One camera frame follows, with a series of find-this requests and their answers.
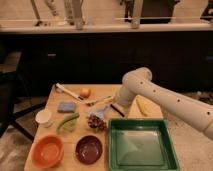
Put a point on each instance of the white handled knife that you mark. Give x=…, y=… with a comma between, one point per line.
x=74, y=95

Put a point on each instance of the green plastic tray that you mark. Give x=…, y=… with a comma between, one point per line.
x=140, y=145

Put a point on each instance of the white cup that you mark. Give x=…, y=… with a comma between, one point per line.
x=44, y=118

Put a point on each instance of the green pea pod toy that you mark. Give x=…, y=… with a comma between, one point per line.
x=67, y=119

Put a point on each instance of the bunch of dark grapes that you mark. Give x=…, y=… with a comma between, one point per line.
x=97, y=123

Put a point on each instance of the black chair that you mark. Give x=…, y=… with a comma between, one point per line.
x=8, y=76

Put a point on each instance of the brown block brush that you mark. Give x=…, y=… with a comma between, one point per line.
x=114, y=108

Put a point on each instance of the dark purple bowl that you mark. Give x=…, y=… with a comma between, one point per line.
x=88, y=149

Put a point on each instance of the blue sponge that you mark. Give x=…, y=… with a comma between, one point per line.
x=66, y=107

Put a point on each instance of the orange fruit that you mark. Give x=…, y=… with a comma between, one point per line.
x=85, y=92

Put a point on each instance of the yellow banana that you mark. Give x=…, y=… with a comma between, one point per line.
x=141, y=106

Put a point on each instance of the orange bowl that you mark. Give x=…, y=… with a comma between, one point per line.
x=47, y=152

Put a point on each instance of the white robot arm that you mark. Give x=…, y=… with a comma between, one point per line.
x=197, y=114

